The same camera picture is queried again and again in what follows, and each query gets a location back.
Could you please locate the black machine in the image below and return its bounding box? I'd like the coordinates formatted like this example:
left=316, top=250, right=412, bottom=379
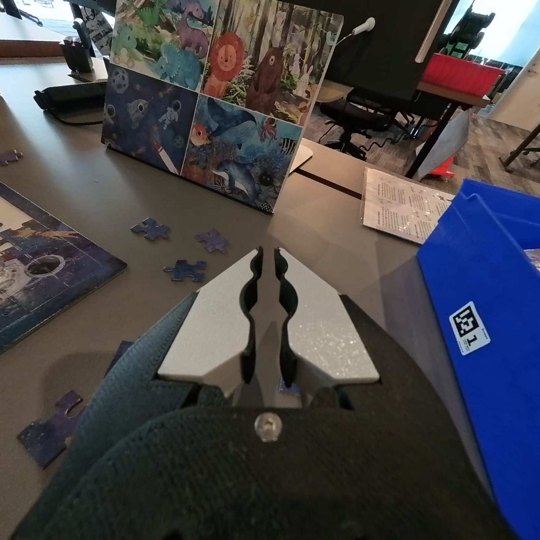
left=439, top=10, right=496, bottom=55

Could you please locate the white stand base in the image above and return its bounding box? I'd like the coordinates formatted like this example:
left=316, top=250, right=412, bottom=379
left=288, top=141, right=314, bottom=174

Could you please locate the wooden side table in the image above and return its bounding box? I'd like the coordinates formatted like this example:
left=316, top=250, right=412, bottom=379
left=0, top=13, right=74, bottom=57

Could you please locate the red crate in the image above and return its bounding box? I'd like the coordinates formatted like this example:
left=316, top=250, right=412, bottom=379
left=422, top=53, right=507, bottom=90

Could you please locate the space jigsaw puzzle board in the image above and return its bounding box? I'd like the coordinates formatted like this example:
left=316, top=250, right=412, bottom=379
left=0, top=181, right=128, bottom=355

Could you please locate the instruction sheet in clear sleeve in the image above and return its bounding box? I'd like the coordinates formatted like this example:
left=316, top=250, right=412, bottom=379
left=362, top=166, right=456, bottom=245

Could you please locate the black partition panel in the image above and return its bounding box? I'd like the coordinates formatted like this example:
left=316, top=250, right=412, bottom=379
left=291, top=0, right=461, bottom=102

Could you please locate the black office chair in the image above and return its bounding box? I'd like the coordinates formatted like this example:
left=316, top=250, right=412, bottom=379
left=318, top=80, right=406, bottom=159

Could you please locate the grey paper sheet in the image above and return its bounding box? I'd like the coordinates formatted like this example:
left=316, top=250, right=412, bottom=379
left=415, top=109, right=471, bottom=178

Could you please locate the wooden desk with black legs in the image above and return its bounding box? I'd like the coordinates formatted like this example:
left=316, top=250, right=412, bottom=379
left=405, top=80, right=492, bottom=180

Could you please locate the blue plastic bin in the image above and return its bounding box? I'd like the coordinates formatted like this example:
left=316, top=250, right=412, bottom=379
left=418, top=178, right=540, bottom=524

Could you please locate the black pouch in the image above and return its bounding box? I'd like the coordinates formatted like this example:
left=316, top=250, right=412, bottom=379
left=33, top=79, right=109, bottom=111

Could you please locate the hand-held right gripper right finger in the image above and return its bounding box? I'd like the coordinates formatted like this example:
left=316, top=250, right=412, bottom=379
left=273, top=248, right=380, bottom=396

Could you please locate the white microphone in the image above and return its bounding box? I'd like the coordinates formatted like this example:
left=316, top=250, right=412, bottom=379
left=337, top=17, right=376, bottom=43

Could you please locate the illustrated puzzle box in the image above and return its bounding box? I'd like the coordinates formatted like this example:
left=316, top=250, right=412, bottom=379
left=101, top=0, right=344, bottom=216

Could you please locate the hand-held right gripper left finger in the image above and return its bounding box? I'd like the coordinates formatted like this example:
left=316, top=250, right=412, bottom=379
left=158, top=248, right=265, bottom=398

